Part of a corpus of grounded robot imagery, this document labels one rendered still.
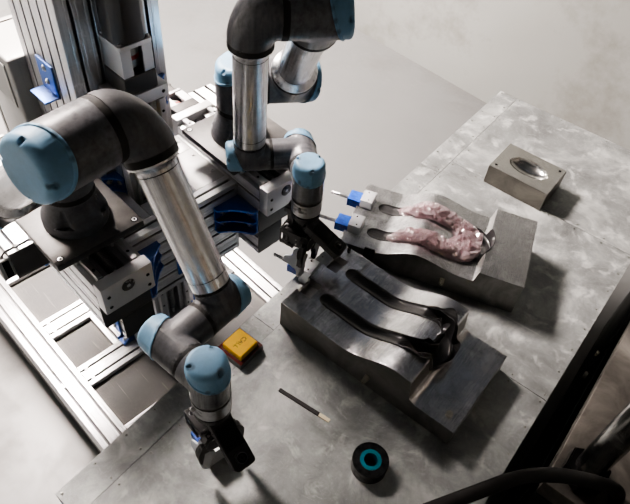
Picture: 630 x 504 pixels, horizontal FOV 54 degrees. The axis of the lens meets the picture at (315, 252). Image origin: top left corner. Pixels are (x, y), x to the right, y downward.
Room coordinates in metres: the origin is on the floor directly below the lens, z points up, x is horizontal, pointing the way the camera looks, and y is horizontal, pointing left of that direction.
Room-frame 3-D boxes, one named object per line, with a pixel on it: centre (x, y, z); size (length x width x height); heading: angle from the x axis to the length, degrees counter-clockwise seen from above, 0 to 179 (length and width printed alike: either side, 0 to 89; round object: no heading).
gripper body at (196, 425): (0.55, 0.16, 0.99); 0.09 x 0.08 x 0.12; 44
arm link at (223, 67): (1.37, 0.24, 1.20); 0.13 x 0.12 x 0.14; 105
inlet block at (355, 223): (1.25, -0.06, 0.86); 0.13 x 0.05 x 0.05; 73
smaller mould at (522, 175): (1.56, -0.64, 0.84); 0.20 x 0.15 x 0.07; 56
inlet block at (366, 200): (1.35, -0.09, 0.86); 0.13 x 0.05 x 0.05; 73
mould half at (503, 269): (1.23, -0.34, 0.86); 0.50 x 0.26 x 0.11; 73
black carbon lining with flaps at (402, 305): (0.90, -0.20, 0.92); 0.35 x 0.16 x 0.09; 56
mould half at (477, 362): (0.88, -0.21, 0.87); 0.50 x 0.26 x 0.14; 56
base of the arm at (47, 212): (0.99, 0.57, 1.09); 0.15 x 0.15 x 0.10
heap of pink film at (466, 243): (1.22, -0.33, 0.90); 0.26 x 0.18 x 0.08; 73
